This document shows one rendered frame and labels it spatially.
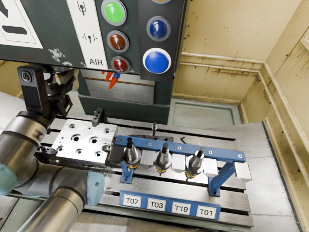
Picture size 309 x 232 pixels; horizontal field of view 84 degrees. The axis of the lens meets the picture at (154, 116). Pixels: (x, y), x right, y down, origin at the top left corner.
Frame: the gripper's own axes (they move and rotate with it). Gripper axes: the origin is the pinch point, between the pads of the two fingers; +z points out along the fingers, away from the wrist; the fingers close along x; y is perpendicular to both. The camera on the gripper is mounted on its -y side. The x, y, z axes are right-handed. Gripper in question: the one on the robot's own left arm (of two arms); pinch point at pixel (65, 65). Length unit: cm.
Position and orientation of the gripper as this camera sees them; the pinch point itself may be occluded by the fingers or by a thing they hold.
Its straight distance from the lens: 60.1
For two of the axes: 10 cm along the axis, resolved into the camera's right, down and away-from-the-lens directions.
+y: -0.3, 6.0, 8.0
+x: 9.9, 1.3, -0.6
